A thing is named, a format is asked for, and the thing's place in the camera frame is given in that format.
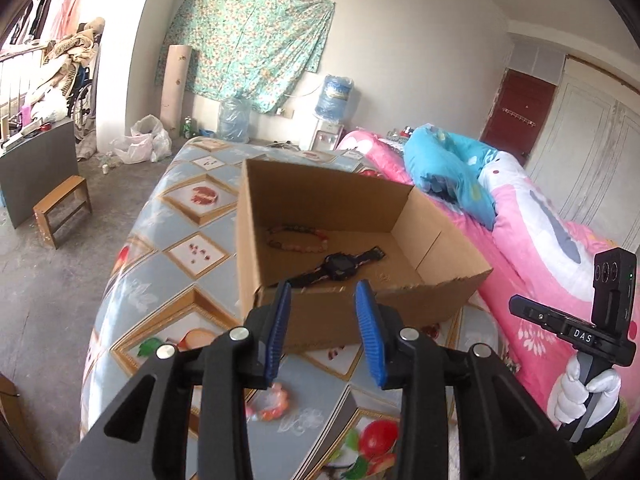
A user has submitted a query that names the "green floral wall cloth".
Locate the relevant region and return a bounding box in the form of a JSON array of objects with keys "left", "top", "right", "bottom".
[{"left": 155, "top": 0, "right": 335, "bottom": 114}]

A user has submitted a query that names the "pink rolled mat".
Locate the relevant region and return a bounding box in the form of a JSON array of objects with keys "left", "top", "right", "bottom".
[{"left": 160, "top": 44, "right": 192, "bottom": 139}]

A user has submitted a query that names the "blue water jug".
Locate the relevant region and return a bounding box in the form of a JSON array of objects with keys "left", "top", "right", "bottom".
[{"left": 314, "top": 75, "right": 354, "bottom": 122}]

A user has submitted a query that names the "clear empty water jug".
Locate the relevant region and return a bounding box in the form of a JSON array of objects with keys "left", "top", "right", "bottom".
[{"left": 217, "top": 96, "right": 252, "bottom": 143}]

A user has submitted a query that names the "multicolour bead necklace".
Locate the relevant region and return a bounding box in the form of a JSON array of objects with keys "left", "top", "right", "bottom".
[{"left": 264, "top": 223, "right": 331, "bottom": 255}]

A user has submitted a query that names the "dark red door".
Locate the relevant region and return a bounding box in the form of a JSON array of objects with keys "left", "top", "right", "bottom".
[{"left": 480, "top": 70, "right": 556, "bottom": 166}]

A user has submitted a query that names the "pile of clothes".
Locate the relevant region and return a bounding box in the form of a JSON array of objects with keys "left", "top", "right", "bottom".
[{"left": 25, "top": 18, "right": 105, "bottom": 105}]

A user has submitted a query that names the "brown cardboard box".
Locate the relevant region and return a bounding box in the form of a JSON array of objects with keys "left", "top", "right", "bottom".
[{"left": 235, "top": 159, "right": 491, "bottom": 353}]

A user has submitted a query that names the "blue pillow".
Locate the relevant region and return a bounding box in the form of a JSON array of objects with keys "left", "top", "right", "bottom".
[{"left": 404, "top": 124, "right": 497, "bottom": 231}]

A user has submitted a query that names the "fruit pattern table cover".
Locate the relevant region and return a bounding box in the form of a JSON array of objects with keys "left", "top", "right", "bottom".
[{"left": 79, "top": 135, "right": 507, "bottom": 480}]

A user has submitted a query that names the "small wooden stool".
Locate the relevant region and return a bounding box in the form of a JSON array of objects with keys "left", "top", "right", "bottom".
[{"left": 32, "top": 174, "right": 92, "bottom": 249}]

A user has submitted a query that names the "grey cabinet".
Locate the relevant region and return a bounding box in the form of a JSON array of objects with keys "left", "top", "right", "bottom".
[{"left": 0, "top": 118, "right": 78, "bottom": 229}]

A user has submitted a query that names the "white plastic bag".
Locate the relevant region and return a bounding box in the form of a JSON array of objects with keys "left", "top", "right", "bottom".
[{"left": 111, "top": 115, "right": 172, "bottom": 165}]

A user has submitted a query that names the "pink floral blanket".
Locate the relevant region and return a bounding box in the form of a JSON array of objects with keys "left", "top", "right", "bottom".
[{"left": 338, "top": 130, "right": 614, "bottom": 408}]

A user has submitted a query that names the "pink orange bead bracelet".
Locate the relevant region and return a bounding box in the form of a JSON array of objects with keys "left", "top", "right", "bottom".
[{"left": 244, "top": 381, "right": 292, "bottom": 424}]

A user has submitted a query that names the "wheelchair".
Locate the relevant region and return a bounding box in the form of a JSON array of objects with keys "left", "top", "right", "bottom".
[{"left": 67, "top": 66, "right": 92, "bottom": 126}]

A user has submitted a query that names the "white gloved hand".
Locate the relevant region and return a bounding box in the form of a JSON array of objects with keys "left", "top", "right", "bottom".
[{"left": 547, "top": 352, "right": 622, "bottom": 428}]

